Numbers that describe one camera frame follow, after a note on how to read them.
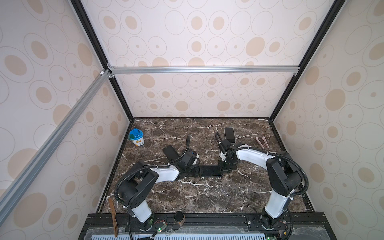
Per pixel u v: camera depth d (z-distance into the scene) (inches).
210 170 35.5
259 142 40.6
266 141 41.1
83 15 27.2
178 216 26.7
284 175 19.1
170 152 39.4
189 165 29.0
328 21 28.3
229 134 43.1
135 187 17.9
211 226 28.7
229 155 27.2
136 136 38.2
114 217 29.9
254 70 65.0
